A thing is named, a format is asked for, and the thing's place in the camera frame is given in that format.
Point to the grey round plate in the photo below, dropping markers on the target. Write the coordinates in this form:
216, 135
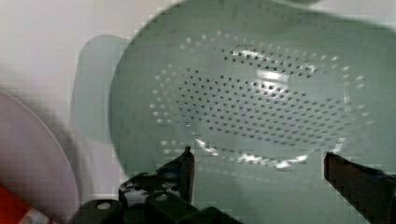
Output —
33, 163

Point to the green perforated strainer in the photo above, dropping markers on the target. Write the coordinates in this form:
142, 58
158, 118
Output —
260, 90

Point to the red plush ketchup bottle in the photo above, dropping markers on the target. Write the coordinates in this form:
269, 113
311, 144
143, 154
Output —
14, 210

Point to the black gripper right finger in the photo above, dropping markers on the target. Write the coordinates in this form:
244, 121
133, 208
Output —
370, 191

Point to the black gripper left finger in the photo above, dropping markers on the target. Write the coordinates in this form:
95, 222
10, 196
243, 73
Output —
176, 176

